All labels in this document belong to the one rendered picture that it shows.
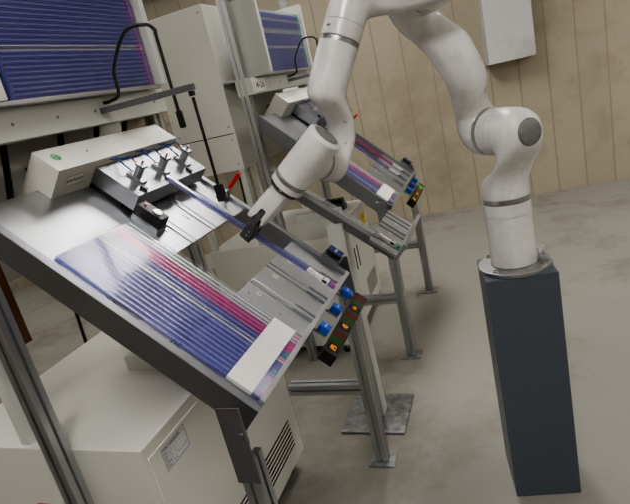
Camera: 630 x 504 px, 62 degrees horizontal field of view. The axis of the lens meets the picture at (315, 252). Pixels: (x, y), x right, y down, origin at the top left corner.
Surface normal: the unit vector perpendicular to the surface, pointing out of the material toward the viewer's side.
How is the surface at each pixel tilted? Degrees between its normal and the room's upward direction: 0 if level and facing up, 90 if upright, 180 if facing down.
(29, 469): 90
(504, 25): 90
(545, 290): 90
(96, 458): 90
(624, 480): 0
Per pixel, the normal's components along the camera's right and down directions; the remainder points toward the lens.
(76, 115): 0.92, -0.11
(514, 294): -0.15, 0.32
